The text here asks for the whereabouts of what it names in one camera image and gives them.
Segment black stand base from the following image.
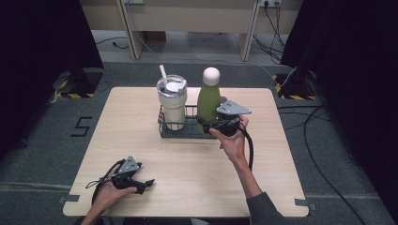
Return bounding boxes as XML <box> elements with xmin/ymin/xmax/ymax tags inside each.
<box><xmin>271</xmin><ymin>72</ymin><xmax>317</xmax><ymax>101</ymax></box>
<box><xmin>51</xmin><ymin>68</ymin><xmax>104</xmax><ymax>99</ymax></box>

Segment grey tape strip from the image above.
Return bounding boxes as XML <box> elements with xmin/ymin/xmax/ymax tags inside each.
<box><xmin>294</xmin><ymin>198</ymin><xmax>317</xmax><ymax>212</ymax></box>
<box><xmin>57</xmin><ymin>194</ymin><xmax>81</xmax><ymax>204</ymax></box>

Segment right hand-held gripper cable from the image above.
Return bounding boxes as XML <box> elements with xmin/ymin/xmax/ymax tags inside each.
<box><xmin>237</xmin><ymin>122</ymin><xmax>254</xmax><ymax>172</ymax></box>

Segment person's right hand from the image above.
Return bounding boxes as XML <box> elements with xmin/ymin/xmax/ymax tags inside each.
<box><xmin>208</xmin><ymin>114</ymin><xmax>250</xmax><ymax>163</ymax></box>

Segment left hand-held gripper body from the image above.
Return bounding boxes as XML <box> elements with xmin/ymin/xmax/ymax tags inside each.
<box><xmin>111</xmin><ymin>155</ymin><xmax>143</xmax><ymax>190</ymax></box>

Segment white tumbler with straw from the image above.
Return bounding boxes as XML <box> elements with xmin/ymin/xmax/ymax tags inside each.
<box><xmin>156</xmin><ymin>64</ymin><xmax>188</xmax><ymax>131</ymax></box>

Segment short black floor cable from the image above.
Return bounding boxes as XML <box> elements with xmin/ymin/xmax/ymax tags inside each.
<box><xmin>94</xmin><ymin>36</ymin><xmax>130</xmax><ymax>51</ymax></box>

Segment person's left hand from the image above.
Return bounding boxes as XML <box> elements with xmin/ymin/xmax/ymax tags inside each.
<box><xmin>93</xmin><ymin>165</ymin><xmax>138</xmax><ymax>212</ymax></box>

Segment dark wire basket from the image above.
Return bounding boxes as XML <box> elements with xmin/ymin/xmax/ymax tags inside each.
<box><xmin>158</xmin><ymin>104</ymin><xmax>220</xmax><ymax>140</ymax></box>

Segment green bottle with white cap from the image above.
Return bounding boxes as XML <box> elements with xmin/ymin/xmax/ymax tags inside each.
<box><xmin>196</xmin><ymin>67</ymin><xmax>222</xmax><ymax>134</ymax></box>

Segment left hand-held gripper cable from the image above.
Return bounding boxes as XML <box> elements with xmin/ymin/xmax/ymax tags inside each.
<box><xmin>84</xmin><ymin>158</ymin><xmax>126</xmax><ymax>205</ymax></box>

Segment black curtain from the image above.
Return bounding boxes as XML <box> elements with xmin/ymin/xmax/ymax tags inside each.
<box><xmin>0</xmin><ymin>0</ymin><xmax>104</xmax><ymax>158</ymax></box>
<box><xmin>280</xmin><ymin>0</ymin><xmax>398</xmax><ymax>217</ymax></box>

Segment long black floor cable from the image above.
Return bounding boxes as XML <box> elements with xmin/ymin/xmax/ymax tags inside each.
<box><xmin>276</xmin><ymin>104</ymin><xmax>368</xmax><ymax>225</ymax></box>

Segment thin white cable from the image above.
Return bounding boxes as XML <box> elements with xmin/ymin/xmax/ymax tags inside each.
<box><xmin>126</xmin><ymin>3</ymin><xmax>298</xmax><ymax>88</ymax></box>

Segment hand-held gripper cable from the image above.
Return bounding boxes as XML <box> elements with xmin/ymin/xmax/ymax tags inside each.
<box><xmin>84</xmin><ymin>158</ymin><xmax>126</xmax><ymax>205</ymax></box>
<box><xmin>237</xmin><ymin>122</ymin><xmax>254</xmax><ymax>172</ymax></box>

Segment black tape floor mark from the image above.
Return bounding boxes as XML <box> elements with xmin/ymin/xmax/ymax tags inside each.
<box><xmin>69</xmin><ymin>116</ymin><xmax>93</xmax><ymax>138</ymax></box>

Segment white power strip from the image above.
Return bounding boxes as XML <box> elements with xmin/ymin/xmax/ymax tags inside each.
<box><xmin>260</xmin><ymin>0</ymin><xmax>283</xmax><ymax>8</ymax></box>

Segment beige desk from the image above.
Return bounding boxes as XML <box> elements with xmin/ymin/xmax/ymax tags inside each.
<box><xmin>78</xmin><ymin>0</ymin><xmax>304</xmax><ymax>62</ymax></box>

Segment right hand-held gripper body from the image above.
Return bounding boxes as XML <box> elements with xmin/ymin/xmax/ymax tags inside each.
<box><xmin>215</xmin><ymin>99</ymin><xmax>253</xmax><ymax>137</ymax></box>

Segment bundle of black cables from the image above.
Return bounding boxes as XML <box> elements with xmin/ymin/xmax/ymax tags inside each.
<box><xmin>253</xmin><ymin>2</ymin><xmax>286</xmax><ymax>66</ymax></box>

